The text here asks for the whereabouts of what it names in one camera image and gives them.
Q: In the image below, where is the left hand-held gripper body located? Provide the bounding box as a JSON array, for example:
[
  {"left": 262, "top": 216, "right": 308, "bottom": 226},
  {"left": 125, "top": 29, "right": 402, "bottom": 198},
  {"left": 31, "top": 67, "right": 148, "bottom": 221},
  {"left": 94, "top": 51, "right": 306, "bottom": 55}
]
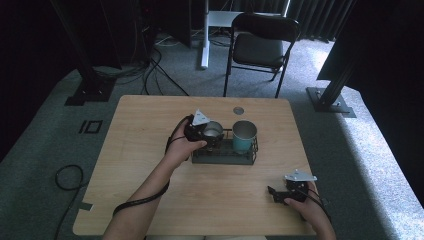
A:
[{"left": 183, "top": 109, "right": 211, "bottom": 143}]

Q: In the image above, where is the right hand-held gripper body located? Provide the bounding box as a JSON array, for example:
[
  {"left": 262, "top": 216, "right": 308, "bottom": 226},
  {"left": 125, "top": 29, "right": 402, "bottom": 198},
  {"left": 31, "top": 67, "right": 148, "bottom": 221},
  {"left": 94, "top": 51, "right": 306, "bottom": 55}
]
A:
[{"left": 283, "top": 169, "right": 318, "bottom": 203}]

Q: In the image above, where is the brown steel cup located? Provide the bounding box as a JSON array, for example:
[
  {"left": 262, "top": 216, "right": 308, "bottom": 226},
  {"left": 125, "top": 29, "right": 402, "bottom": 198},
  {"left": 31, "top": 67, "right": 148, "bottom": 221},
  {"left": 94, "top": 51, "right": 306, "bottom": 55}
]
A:
[{"left": 201, "top": 120, "right": 225, "bottom": 141}]

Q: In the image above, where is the black wire basket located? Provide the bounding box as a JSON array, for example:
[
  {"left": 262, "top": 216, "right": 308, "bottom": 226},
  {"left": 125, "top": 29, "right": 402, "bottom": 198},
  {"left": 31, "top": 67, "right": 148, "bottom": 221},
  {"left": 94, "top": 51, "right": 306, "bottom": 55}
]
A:
[{"left": 190, "top": 127, "right": 259, "bottom": 165}]

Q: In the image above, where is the teal steel cup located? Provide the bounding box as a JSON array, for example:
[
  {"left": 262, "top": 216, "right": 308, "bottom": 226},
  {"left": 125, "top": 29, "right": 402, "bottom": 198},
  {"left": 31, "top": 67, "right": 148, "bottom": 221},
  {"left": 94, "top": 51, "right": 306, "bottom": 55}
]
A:
[{"left": 231, "top": 119, "right": 258, "bottom": 155}]

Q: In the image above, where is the person's left hand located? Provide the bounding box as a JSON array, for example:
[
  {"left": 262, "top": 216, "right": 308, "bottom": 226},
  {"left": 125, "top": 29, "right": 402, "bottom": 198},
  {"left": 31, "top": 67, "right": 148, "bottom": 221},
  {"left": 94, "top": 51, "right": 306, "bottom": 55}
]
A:
[{"left": 165, "top": 124, "right": 208, "bottom": 168}]

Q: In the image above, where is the person's right hand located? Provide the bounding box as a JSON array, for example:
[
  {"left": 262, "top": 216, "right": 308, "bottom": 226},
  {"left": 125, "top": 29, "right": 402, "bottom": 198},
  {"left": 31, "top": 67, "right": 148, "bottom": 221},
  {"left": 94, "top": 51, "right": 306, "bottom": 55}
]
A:
[{"left": 283, "top": 181, "right": 333, "bottom": 231}]

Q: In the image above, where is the black metal stand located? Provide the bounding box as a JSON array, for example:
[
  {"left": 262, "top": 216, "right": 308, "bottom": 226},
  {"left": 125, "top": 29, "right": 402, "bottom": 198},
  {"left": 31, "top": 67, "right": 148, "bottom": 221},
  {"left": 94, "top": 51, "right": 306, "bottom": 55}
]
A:
[
  {"left": 49, "top": 0, "right": 118, "bottom": 107},
  {"left": 305, "top": 33, "right": 368, "bottom": 119}
]

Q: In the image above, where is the black folding chair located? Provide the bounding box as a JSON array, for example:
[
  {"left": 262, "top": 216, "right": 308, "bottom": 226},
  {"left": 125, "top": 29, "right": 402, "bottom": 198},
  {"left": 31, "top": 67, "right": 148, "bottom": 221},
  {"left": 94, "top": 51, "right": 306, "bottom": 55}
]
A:
[{"left": 222, "top": 12, "right": 302, "bottom": 99}]

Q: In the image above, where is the dark curtain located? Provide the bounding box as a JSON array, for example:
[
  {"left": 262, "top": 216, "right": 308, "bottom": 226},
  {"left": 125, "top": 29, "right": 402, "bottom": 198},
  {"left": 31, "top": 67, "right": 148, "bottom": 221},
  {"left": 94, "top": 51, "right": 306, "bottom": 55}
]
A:
[{"left": 229, "top": 0, "right": 356, "bottom": 43}]

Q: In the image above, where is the right hand-held gripper cable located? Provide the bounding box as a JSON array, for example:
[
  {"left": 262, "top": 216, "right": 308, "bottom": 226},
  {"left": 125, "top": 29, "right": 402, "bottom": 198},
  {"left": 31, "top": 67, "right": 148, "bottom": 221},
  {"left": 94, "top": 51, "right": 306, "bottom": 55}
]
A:
[{"left": 304, "top": 186, "right": 333, "bottom": 223}]

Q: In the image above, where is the hand-held gripper cable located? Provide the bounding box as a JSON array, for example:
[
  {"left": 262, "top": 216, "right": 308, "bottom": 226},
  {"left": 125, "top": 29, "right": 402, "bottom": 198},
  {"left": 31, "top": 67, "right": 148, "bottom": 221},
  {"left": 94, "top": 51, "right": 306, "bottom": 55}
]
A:
[
  {"left": 304, "top": 186, "right": 333, "bottom": 223},
  {"left": 53, "top": 114, "right": 195, "bottom": 240}
]

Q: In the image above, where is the bundle of black floor cables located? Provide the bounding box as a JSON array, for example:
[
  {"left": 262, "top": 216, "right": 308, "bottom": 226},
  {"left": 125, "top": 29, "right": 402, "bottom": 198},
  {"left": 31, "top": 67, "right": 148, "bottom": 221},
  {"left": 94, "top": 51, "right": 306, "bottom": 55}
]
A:
[{"left": 93, "top": 19, "right": 191, "bottom": 98}]

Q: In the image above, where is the left hand-held gripper cable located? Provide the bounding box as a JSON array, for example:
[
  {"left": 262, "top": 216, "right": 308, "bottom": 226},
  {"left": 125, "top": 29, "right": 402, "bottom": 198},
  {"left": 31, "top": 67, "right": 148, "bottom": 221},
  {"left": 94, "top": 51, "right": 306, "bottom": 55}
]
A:
[{"left": 53, "top": 114, "right": 195, "bottom": 240}]

